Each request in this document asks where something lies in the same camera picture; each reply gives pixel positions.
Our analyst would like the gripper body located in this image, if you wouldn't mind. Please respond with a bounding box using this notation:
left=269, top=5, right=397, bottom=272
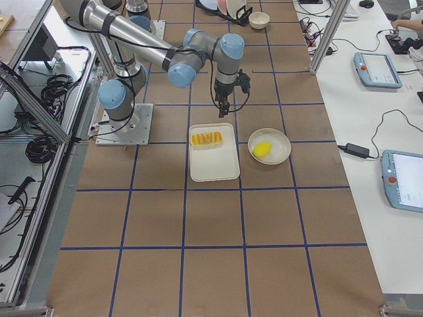
left=213, top=71, right=238, bottom=102

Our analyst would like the bread roll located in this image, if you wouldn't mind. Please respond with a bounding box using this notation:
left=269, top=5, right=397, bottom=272
left=190, top=131, right=223, bottom=147

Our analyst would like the blue plate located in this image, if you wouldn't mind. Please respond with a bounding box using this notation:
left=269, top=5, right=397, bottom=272
left=198, top=0, right=218, bottom=11

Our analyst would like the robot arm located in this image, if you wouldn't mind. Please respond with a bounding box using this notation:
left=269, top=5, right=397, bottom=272
left=61, top=1, right=250, bottom=118
left=125, top=0, right=151, bottom=20

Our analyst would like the cream plate with lemon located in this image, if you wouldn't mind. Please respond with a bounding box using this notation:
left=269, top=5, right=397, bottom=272
left=248, top=128, right=291, bottom=165

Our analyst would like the cream plate in rack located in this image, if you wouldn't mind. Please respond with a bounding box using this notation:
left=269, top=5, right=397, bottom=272
left=226, top=0, right=247, bottom=20

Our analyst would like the pink plate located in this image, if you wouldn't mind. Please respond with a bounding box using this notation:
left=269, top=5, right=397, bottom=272
left=217, top=0, right=227, bottom=15

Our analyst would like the white tray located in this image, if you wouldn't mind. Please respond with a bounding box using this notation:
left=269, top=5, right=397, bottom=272
left=189, top=123, right=240, bottom=182

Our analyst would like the yellow lemon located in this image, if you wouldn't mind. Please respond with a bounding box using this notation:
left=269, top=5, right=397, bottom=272
left=252, top=142, right=272, bottom=158

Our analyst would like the black dish rack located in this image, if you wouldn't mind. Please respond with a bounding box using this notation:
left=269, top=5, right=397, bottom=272
left=195, top=0, right=252, bottom=26

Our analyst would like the cream bowl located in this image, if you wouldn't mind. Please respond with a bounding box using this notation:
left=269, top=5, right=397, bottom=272
left=249, top=12, right=270, bottom=30

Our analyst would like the black power adapter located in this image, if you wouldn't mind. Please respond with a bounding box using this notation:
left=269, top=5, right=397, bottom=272
left=344, top=143, right=369, bottom=159

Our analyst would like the far teach pendant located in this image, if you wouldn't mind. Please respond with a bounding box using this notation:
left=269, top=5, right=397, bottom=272
left=353, top=52, right=403, bottom=89

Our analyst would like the teach pendant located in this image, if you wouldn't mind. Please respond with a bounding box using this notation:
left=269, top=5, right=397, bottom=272
left=381, top=150, right=422, bottom=213
left=353, top=52, right=403, bottom=89

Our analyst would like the near teach pendant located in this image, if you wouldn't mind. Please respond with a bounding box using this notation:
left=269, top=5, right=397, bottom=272
left=381, top=150, right=422, bottom=213

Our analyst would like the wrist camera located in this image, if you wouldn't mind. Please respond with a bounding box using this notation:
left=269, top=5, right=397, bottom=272
left=238, top=69, right=250, bottom=94

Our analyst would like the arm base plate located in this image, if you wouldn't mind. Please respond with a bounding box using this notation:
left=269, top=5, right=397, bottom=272
left=95, top=103, right=153, bottom=146
left=149, top=20, right=166, bottom=40

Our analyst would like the aluminium frame post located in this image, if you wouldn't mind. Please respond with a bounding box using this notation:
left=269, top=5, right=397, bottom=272
left=309, top=0, right=350, bottom=75

